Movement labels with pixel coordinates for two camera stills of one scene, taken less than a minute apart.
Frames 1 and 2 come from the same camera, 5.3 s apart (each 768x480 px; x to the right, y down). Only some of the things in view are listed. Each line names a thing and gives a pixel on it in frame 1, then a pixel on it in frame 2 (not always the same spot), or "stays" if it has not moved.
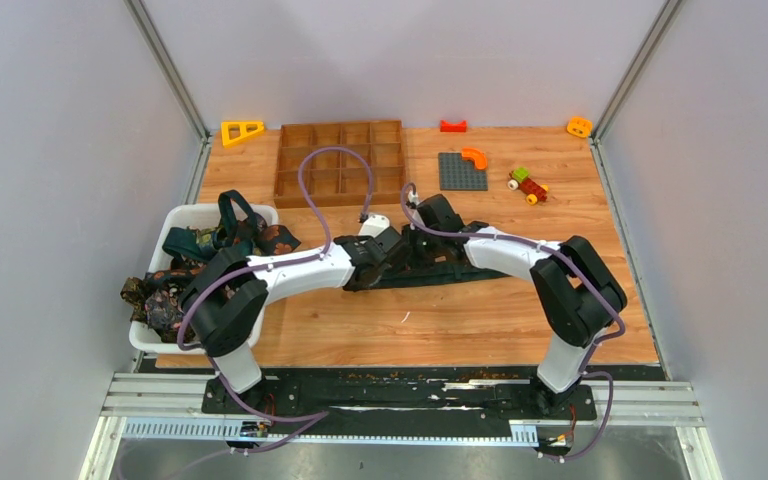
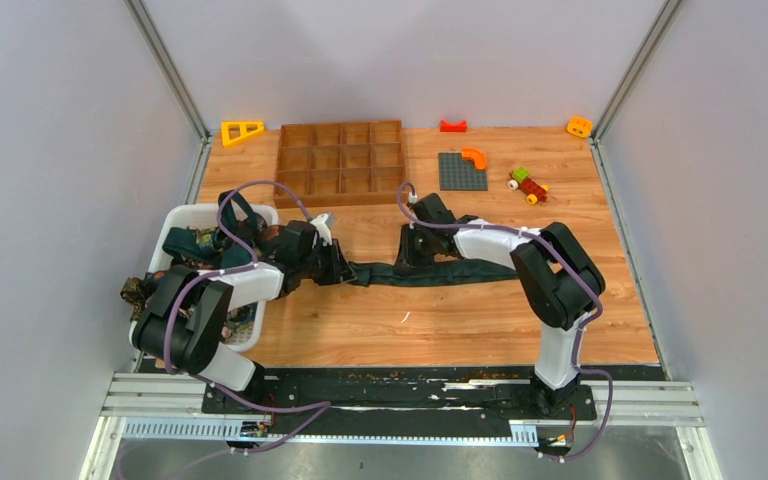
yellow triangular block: (233, 132) stays
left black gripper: (363, 242) → (341, 272)
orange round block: (579, 126) stays
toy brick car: (532, 191) stays
